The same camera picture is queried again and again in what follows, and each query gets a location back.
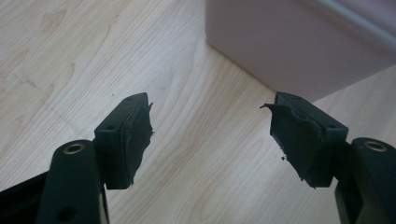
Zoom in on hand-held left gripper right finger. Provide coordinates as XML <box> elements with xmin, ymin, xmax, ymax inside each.
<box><xmin>260</xmin><ymin>91</ymin><xmax>396</xmax><ymax>224</ymax></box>

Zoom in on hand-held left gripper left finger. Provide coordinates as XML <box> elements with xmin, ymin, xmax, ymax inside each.
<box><xmin>35</xmin><ymin>91</ymin><xmax>154</xmax><ymax>224</ymax></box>

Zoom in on pink plastic box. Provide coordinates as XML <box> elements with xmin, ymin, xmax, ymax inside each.
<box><xmin>205</xmin><ymin>0</ymin><xmax>396</xmax><ymax>103</ymax></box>

